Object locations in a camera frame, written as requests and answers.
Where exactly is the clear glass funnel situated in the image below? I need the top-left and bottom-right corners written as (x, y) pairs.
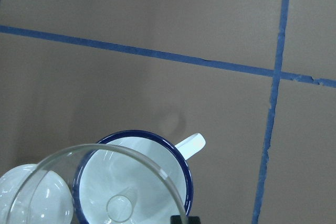
top-left (1, 144), bottom-right (188, 223)

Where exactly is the white round mug lid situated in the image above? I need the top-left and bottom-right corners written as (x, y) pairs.
top-left (1, 164), bottom-right (74, 223)

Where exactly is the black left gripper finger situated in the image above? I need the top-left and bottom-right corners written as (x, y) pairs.
top-left (170, 215), bottom-right (201, 224)

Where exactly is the white enamel mug blue rim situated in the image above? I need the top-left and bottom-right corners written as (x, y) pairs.
top-left (73, 130), bottom-right (206, 223)

